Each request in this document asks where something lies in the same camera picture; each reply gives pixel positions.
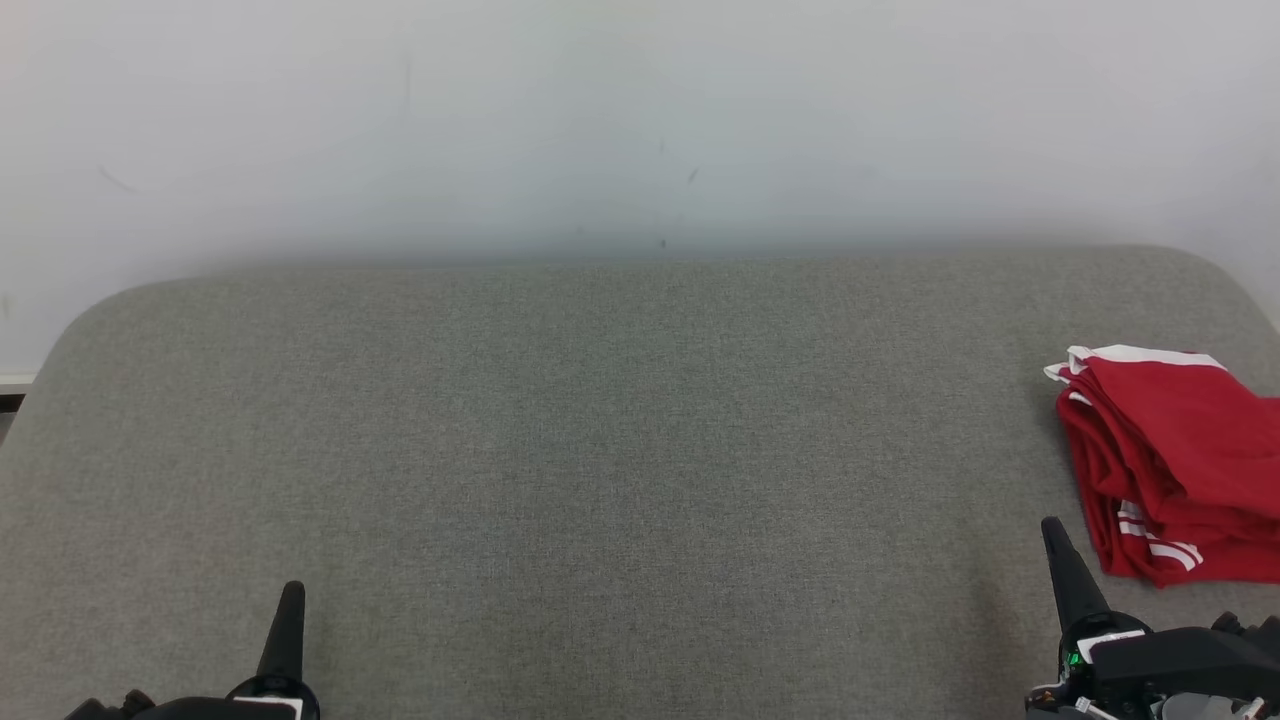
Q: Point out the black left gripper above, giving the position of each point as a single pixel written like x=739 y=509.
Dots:
x=210 y=710

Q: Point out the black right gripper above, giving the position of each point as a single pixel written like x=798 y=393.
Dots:
x=1180 y=660

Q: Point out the red basketball jersey number 33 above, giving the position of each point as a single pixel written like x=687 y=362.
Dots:
x=1230 y=560

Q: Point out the red shorts with white stripe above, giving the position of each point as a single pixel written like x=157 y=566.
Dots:
x=1180 y=420

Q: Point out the grey fabric sofa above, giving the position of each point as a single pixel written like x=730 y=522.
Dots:
x=600 y=450

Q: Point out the white and black baseboard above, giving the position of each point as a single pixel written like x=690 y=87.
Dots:
x=12 y=390

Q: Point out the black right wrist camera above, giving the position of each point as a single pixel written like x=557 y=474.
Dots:
x=1265 y=630

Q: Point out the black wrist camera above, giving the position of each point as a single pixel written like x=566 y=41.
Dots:
x=1265 y=630
x=105 y=708

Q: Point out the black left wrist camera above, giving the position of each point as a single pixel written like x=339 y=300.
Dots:
x=105 y=708

